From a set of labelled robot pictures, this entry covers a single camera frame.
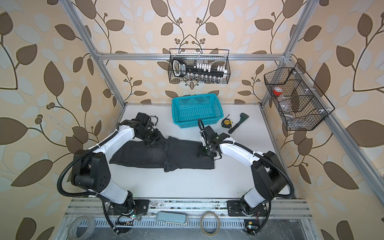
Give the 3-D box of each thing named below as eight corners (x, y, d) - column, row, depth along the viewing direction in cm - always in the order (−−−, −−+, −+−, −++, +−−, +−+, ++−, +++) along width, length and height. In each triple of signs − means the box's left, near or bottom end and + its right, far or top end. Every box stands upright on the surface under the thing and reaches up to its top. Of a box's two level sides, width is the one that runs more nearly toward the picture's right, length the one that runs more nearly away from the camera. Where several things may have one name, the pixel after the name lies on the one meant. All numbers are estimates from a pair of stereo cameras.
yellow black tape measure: (220, 124, 109) (220, 122, 107) (228, 116, 114) (228, 114, 112) (228, 130, 106) (229, 127, 104) (236, 121, 111) (237, 119, 109)
